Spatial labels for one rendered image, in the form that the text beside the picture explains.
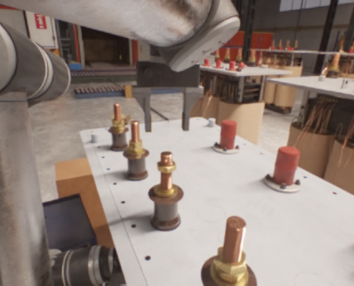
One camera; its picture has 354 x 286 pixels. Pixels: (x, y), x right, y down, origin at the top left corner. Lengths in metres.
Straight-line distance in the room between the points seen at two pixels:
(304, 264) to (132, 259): 0.39
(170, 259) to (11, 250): 0.32
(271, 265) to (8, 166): 0.58
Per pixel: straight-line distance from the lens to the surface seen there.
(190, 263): 0.61
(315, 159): 2.41
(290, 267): 0.66
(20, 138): 0.56
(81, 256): 0.79
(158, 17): 0.19
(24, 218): 0.59
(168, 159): 0.59
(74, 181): 1.90
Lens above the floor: 1.82
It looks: 22 degrees down
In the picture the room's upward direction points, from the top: 2 degrees clockwise
